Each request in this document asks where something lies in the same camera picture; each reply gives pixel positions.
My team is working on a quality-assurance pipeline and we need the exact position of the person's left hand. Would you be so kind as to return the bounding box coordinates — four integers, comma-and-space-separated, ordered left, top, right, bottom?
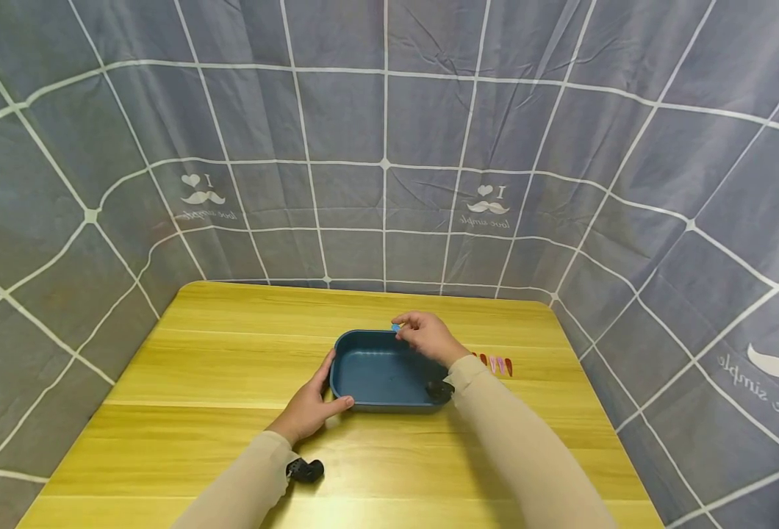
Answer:
265, 348, 356, 447

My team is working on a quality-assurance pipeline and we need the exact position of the person's right hand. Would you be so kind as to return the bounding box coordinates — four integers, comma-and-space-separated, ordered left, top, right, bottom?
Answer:
395, 311, 472, 369

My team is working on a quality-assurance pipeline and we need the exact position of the dark blue rectangular tray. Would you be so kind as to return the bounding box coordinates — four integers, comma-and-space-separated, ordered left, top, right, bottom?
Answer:
329, 328, 456, 414

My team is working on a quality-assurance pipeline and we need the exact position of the person's left forearm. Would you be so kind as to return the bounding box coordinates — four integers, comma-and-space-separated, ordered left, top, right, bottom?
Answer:
171, 431, 301, 529

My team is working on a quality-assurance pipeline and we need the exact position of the person's right forearm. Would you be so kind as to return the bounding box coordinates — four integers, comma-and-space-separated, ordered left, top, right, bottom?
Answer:
442, 355, 621, 529

